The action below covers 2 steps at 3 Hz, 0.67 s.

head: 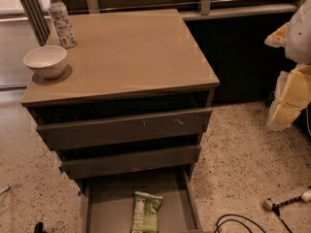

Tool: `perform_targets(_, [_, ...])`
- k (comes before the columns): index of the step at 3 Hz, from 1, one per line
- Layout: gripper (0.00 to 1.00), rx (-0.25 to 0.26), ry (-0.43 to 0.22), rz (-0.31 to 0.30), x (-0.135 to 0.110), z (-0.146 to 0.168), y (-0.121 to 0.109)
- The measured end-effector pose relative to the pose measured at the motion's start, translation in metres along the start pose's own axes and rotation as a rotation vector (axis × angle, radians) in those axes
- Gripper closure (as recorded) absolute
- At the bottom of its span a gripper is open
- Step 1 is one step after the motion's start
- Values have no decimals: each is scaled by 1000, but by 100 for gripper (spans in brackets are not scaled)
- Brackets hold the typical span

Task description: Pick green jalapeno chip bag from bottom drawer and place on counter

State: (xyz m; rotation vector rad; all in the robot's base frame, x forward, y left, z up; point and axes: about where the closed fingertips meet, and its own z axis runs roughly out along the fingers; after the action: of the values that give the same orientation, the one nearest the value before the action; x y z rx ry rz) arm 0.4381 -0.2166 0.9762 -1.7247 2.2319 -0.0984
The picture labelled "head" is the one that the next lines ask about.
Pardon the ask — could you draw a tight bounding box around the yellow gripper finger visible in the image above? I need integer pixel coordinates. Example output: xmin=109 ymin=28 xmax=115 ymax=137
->
xmin=264 ymin=22 xmax=289 ymax=48
xmin=266 ymin=64 xmax=311 ymax=131

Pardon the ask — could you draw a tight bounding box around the green jalapeno chip bag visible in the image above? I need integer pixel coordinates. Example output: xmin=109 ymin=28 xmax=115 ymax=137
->
xmin=130 ymin=191 xmax=162 ymax=233

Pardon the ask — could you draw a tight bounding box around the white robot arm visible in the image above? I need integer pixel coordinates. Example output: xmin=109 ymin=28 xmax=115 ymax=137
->
xmin=264 ymin=0 xmax=311 ymax=131

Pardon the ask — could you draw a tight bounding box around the grey top drawer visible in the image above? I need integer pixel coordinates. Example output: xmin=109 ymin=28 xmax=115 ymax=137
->
xmin=37 ymin=108 xmax=212 ymax=150

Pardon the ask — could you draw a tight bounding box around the grey middle drawer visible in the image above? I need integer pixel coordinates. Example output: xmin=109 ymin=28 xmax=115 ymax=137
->
xmin=62 ymin=145 xmax=201 ymax=180

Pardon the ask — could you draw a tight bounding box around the grey drawer cabinet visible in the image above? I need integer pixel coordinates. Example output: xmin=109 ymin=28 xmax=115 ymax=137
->
xmin=20 ymin=9 xmax=221 ymax=192

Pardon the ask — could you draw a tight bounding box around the grey open bottom drawer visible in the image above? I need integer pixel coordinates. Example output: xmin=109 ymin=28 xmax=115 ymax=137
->
xmin=85 ymin=169 xmax=203 ymax=233

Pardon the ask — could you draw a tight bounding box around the white power strip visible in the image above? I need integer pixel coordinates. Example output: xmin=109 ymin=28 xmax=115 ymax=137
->
xmin=263 ymin=186 xmax=311 ymax=211

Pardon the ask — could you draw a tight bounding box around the clear plastic water bottle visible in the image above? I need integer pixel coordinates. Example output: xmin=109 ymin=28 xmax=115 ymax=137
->
xmin=48 ymin=0 xmax=77 ymax=49

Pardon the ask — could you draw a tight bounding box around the white ceramic bowl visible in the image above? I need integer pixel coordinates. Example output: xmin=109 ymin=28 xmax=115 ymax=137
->
xmin=23 ymin=46 xmax=67 ymax=79

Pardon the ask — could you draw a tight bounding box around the black object at floor edge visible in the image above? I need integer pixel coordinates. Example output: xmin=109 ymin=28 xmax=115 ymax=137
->
xmin=34 ymin=222 xmax=45 ymax=233

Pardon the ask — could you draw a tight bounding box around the black cable on floor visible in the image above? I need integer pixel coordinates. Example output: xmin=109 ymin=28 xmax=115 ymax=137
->
xmin=214 ymin=207 xmax=294 ymax=233

